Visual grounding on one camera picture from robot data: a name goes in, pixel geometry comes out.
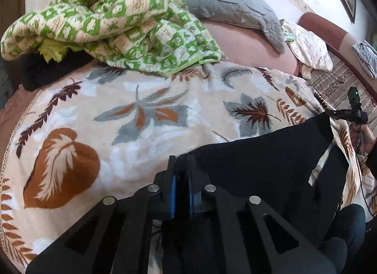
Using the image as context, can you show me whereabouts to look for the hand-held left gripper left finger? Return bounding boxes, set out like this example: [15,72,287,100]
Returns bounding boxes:
[26,155,178,274]

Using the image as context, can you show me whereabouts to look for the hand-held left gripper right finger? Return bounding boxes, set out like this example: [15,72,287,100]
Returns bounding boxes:
[186,155,338,274]

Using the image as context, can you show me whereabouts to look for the black pants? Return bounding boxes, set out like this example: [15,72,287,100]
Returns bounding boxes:
[161,112,351,274]

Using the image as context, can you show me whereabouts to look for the person's right hand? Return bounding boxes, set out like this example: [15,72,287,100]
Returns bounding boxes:
[350,122,377,157]

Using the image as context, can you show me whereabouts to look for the striped bedcover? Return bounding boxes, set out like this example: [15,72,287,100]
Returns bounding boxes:
[306,53,377,133]

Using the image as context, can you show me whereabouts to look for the leaf print blanket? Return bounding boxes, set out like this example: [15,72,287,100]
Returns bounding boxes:
[0,64,377,274]

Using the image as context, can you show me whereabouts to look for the grey crumpled cloth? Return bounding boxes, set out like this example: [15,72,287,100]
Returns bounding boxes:
[352,41,377,79]

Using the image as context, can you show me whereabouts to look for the cream quilted pillow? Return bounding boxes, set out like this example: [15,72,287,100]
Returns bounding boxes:
[281,19,333,80]

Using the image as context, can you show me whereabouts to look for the brown headboard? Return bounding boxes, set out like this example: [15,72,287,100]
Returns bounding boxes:
[297,12,377,101]

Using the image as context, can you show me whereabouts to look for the mint green cloth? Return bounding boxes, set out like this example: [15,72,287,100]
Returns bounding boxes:
[283,21,296,43]

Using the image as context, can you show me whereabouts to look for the pink bed sheet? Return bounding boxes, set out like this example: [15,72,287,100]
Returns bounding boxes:
[200,18,301,76]

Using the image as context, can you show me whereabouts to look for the person's leg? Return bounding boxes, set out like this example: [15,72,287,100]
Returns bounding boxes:
[277,203,369,274]

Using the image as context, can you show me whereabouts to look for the grey quilted pillow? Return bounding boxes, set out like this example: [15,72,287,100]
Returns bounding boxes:
[163,0,287,54]

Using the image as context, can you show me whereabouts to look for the yellow-green cloth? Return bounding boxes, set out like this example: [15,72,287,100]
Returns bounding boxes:
[38,39,86,64]

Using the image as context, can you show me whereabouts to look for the green checked quilt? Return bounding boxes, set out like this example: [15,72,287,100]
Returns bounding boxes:
[0,0,227,77]

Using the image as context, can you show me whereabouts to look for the black cable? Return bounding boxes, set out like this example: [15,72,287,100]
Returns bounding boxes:
[352,127,372,218]

